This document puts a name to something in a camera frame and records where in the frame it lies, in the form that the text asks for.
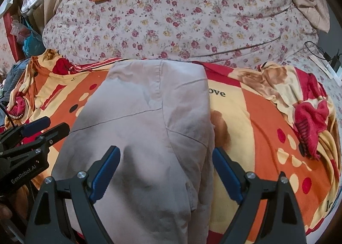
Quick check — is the red box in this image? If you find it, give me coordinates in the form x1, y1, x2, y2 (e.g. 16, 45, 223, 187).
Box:
3, 15, 24, 63

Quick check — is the white paper bag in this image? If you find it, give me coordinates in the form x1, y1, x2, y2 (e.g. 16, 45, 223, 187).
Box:
1, 0, 16, 16

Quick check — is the grey zip jacket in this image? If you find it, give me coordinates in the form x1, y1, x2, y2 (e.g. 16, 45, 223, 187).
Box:
51, 58, 215, 244

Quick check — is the floral quilt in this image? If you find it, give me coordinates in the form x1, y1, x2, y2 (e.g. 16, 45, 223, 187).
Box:
43, 0, 321, 69

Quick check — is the red orange printed blanket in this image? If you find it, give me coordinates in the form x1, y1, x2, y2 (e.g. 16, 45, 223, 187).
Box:
5, 49, 342, 244

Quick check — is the pink plastic bag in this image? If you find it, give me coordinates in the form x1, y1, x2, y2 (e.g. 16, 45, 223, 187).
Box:
10, 19, 30, 44

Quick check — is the blue plastic bag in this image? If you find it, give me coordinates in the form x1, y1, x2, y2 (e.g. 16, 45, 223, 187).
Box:
23, 17, 46, 59

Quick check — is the black charger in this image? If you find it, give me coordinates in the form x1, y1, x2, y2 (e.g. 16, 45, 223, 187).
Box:
324, 49, 342, 72

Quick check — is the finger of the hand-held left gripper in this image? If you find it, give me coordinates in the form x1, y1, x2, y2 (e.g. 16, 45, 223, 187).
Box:
5, 122, 70, 166
0, 116, 51, 143

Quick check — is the thin black charger cable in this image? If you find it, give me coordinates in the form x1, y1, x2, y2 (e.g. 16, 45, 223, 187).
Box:
305, 41, 332, 60

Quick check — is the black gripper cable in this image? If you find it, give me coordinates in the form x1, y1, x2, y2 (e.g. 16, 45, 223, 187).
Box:
0, 102, 16, 129

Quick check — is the blue striped garment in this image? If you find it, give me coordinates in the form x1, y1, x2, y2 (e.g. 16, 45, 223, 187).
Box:
0, 58, 34, 100

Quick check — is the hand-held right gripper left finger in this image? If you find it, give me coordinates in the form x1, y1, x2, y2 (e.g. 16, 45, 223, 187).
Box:
25, 146, 121, 244

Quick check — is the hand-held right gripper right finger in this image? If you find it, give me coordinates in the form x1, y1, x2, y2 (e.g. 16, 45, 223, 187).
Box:
212, 148, 308, 244

